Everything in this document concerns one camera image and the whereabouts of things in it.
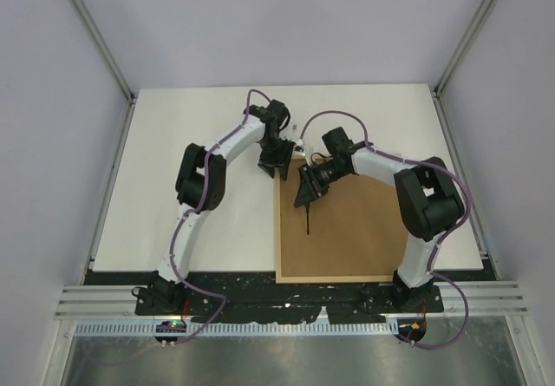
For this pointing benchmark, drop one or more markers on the right aluminium corner post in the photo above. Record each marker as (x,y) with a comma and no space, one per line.
(471,32)

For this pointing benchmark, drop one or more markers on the black speckled base plate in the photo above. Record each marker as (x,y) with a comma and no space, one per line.
(257,297)

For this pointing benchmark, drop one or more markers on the red handled screwdriver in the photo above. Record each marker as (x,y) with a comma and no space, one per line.
(307,218)

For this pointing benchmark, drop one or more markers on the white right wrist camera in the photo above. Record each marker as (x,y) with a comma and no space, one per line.
(303,151)

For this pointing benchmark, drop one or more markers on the aluminium rail across front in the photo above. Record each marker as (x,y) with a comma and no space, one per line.
(485,299)

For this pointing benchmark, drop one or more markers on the white slotted cable duct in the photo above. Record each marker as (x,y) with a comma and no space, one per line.
(157,329)

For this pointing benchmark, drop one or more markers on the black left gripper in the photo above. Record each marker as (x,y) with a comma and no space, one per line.
(269,164)

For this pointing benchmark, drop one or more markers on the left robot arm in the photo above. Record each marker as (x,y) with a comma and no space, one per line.
(200,188)

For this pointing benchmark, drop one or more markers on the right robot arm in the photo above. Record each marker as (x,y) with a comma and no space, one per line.
(429,203)

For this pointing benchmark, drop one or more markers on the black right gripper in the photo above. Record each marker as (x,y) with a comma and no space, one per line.
(311,187)

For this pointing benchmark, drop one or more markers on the left aluminium corner post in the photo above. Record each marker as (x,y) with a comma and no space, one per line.
(98,40)

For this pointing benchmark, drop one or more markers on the wooden picture frame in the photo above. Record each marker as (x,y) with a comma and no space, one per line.
(356,232)

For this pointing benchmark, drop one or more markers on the aluminium corner post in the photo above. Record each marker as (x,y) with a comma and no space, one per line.
(471,32)
(98,40)

